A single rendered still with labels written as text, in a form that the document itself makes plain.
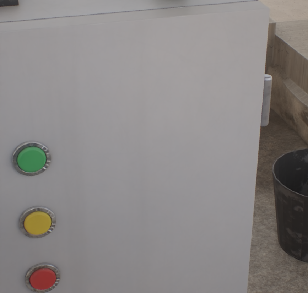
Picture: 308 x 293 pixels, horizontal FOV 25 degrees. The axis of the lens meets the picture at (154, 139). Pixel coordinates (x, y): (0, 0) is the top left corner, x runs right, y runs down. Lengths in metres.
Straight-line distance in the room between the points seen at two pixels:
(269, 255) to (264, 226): 0.16
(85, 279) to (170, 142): 0.15
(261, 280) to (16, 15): 1.80
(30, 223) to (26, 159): 0.06
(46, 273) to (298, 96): 2.48
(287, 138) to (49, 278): 2.51
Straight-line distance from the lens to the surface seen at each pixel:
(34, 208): 0.57
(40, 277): 0.60
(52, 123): 0.53
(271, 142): 3.02
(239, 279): 0.67
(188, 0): 0.56
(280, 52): 3.21
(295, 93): 3.04
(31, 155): 0.54
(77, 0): 0.57
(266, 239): 2.42
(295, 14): 3.53
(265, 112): 0.59
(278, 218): 2.33
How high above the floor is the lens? 1.41
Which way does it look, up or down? 28 degrees down
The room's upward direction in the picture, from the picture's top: straight up
